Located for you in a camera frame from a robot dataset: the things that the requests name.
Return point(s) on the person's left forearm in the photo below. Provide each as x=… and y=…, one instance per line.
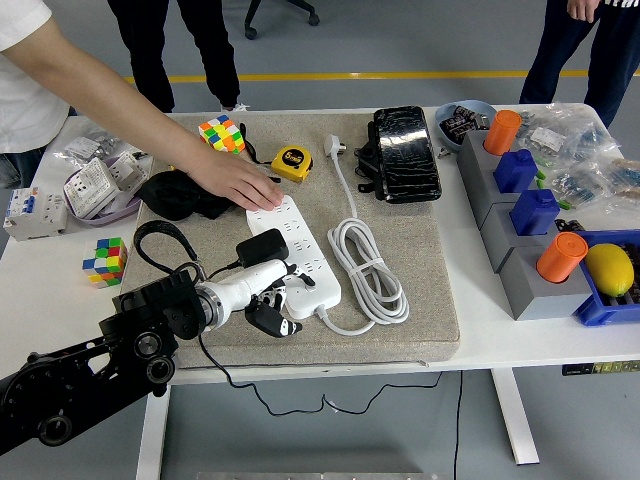
x=145, y=120

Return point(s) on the black office chair base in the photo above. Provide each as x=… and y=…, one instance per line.
x=251, y=33

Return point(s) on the yellow lemon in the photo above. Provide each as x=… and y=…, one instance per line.
x=610, y=270

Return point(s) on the small colourful puzzle cube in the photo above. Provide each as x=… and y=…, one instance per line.
x=105, y=260

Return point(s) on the black cloth pouch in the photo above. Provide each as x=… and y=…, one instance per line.
x=165, y=197

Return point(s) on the blue block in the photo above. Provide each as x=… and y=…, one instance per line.
x=535, y=212
x=515, y=172

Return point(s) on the person's hand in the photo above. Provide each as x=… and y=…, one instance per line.
x=584, y=9

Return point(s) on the person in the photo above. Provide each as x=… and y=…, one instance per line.
x=575, y=60
x=215, y=50
x=25, y=100

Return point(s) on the small screwdriver bit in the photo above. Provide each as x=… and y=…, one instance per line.
x=142, y=154

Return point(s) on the light blue bowl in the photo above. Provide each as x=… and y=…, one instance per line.
x=442, y=132

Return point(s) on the large white socket panel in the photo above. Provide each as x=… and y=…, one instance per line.
x=92, y=187

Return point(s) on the yellow tape measure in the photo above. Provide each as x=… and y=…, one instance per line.
x=292, y=162

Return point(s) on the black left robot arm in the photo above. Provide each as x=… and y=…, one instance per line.
x=160, y=300

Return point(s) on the clear bag with white label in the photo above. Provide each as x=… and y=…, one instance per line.
x=545, y=137

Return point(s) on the black folding holder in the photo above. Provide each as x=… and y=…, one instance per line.
x=364, y=162

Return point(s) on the small black connector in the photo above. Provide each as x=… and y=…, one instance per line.
x=567, y=225

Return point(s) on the orange cylinder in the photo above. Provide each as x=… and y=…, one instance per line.
x=562, y=257
x=502, y=132

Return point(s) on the clear bag of metal parts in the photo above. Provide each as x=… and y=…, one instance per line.
x=85, y=145

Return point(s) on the black table control panel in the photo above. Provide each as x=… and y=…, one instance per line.
x=600, y=369

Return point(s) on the clear bag of blue parts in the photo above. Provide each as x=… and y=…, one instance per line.
x=580, y=187

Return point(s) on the grey block base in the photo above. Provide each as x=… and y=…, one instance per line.
x=482, y=195
x=540, y=302
x=470, y=150
x=495, y=235

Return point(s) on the small green clip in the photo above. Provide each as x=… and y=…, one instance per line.
x=564, y=204
x=541, y=175

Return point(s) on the clear bag of striped parts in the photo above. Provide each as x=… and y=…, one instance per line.
x=625, y=180

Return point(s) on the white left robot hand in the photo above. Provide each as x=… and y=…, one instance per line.
x=250, y=285

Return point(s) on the person's left hand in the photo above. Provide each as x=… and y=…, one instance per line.
x=235, y=180

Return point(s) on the white power strip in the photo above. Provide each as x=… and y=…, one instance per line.
x=325, y=300

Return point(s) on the blue plastic bin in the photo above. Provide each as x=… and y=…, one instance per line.
x=600, y=312

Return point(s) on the small white socket panel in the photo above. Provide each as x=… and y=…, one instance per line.
x=131, y=172

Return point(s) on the dark cylindrical capacitors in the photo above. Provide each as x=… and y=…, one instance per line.
x=462, y=122

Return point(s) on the black power adapter plug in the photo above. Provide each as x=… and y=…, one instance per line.
x=262, y=247

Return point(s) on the grey-brown mat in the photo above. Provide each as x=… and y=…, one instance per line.
x=425, y=240

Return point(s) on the white table leg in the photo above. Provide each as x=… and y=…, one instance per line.
x=515, y=425
x=152, y=435

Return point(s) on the small metal clip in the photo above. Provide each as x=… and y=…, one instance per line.
x=445, y=153

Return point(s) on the white circuit breaker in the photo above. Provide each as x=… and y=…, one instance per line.
x=35, y=215

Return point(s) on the large colourful puzzle cube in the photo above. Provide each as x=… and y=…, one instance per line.
x=220, y=132

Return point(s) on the glossy black case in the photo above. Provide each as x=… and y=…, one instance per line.
x=407, y=155

